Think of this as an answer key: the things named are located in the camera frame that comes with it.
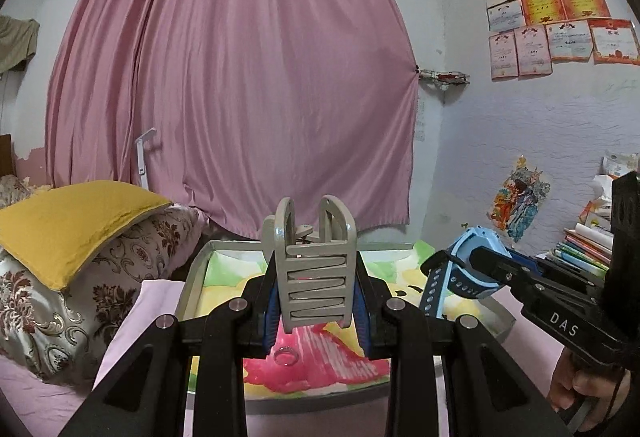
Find small wall shelf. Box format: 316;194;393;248
418;69;470;90

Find colourful wall sticker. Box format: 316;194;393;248
487;156;551;243

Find small silver ring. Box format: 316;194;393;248
272;346;301;367

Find floral patterned pillow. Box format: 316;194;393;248
1;175;205;385

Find white window handle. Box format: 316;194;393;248
134;127;156;190

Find beige hair claw clip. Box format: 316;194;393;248
262;194;357;334

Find olive hanging cloth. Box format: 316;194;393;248
0;16;40;73

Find colourful floral cloth liner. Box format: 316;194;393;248
188;241;435;401

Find yellow pillow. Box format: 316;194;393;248
1;180;171;291

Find blue smart watch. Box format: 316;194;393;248
418;225;516;319

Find pink curtain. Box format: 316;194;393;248
44;0;418;238

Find person's right hand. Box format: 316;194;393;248
547;348;631;433

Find stack of books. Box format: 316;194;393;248
538;151;639;282

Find certificates on wall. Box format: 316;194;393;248
485;0;639;81

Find grey cardboard box tray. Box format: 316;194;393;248
176;239;518;415

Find pink bed sheet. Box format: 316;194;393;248
0;279;566;437

